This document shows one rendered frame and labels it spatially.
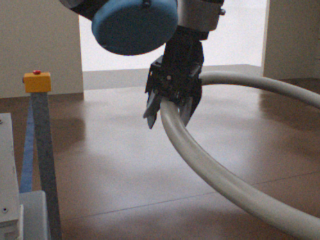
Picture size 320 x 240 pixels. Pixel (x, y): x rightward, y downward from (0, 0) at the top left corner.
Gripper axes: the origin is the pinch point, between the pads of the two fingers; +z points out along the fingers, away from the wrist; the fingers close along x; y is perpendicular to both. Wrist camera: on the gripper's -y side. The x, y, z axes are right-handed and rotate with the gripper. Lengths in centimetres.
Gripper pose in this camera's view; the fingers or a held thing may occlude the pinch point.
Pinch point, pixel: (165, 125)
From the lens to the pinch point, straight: 62.7
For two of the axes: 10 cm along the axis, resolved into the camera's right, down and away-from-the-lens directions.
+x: 9.3, 3.2, -1.8
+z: -2.0, 8.5, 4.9
